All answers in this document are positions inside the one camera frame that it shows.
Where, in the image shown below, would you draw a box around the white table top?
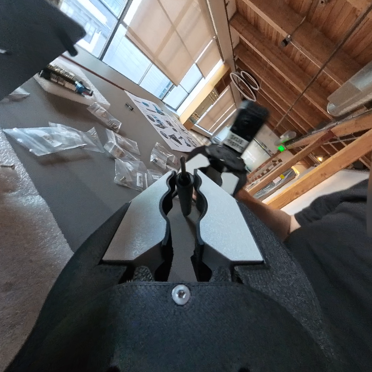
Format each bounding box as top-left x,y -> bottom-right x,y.
280,169 -> 372,216

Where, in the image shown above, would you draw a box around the blue hobby robot arm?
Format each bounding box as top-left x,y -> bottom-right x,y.
0,0 -> 87,101

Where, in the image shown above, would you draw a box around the row of beige roller blinds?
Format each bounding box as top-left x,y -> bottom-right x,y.
125,0 -> 242,134

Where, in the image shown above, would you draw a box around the silver ceiling duct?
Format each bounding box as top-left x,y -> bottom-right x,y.
326,62 -> 372,117

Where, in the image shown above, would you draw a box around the white foam block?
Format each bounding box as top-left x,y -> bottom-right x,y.
33,56 -> 111,110

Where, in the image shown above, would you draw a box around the printed instruction sheet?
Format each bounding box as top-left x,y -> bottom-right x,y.
124,90 -> 201,153

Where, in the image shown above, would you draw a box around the white ring pendant lamp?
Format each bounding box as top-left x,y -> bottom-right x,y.
239,70 -> 261,91
229,71 -> 258,102

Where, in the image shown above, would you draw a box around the black screwdriver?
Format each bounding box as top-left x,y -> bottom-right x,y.
175,157 -> 195,217

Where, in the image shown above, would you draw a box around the black control circuit board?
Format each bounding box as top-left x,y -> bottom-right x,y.
39,65 -> 94,97

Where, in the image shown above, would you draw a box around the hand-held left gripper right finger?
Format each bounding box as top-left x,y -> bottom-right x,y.
194,169 -> 265,264

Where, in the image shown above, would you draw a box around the white foam sheet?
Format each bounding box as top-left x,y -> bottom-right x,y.
0,128 -> 74,364

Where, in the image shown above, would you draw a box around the scattered clear screw bags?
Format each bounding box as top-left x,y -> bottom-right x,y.
2,87 -> 179,192

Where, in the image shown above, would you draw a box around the large framed windows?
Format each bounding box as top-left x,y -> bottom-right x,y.
58,0 -> 204,111

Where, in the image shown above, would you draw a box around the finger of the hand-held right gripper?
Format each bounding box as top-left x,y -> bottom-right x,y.
184,153 -> 212,176
219,171 -> 243,197

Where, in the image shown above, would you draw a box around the person's right forearm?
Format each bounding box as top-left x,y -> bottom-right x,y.
235,188 -> 301,242

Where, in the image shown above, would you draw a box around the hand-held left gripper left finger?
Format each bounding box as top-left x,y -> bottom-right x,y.
102,171 -> 175,263

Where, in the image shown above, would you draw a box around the person's black shirt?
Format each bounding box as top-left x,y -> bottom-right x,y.
283,179 -> 372,372

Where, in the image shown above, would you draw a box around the wooden edged white table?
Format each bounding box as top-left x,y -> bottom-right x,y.
247,115 -> 372,210

